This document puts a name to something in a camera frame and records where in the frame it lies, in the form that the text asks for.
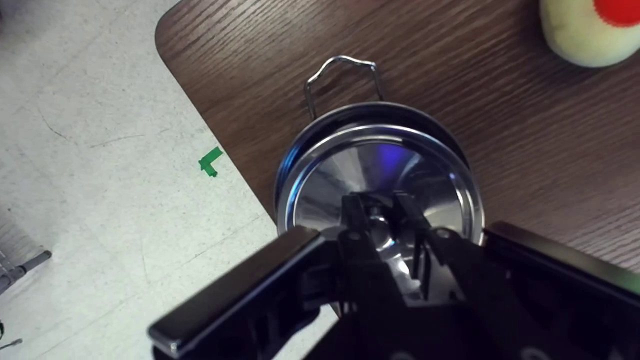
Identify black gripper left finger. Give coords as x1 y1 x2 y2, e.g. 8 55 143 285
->
146 190 409 360

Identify green floor tape mark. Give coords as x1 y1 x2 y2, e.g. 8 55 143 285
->
196 145 225 180

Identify small steel pot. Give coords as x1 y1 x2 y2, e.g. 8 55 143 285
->
270 55 471 222

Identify yellow round toy red dot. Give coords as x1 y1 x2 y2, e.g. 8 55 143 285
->
537 0 640 70

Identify steel pot lid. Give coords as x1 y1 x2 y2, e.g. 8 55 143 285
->
276 123 488 304

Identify brown wooden desk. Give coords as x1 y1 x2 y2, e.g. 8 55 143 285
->
154 0 640 277

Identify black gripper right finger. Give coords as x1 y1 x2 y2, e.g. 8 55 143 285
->
392 193 640 360

